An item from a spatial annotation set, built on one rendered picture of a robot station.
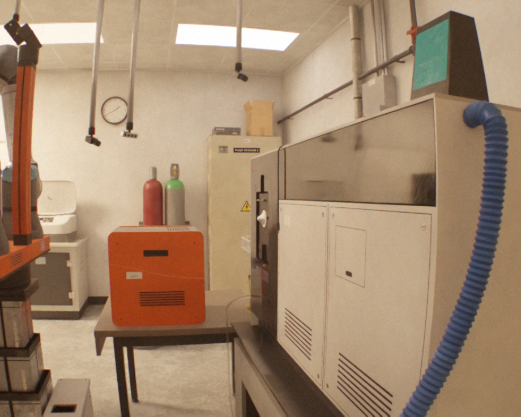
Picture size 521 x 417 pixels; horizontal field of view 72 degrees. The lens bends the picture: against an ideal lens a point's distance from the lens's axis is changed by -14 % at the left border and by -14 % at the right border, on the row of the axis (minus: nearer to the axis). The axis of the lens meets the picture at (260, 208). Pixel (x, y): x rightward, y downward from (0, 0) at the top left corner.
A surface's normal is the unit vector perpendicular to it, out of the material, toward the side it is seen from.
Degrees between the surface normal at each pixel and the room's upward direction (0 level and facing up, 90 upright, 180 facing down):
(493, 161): 116
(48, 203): 105
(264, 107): 96
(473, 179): 90
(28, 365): 90
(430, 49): 80
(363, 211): 90
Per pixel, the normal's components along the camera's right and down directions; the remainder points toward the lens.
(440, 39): -0.95, -0.16
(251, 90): 0.25, 0.04
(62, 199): 0.24, 0.29
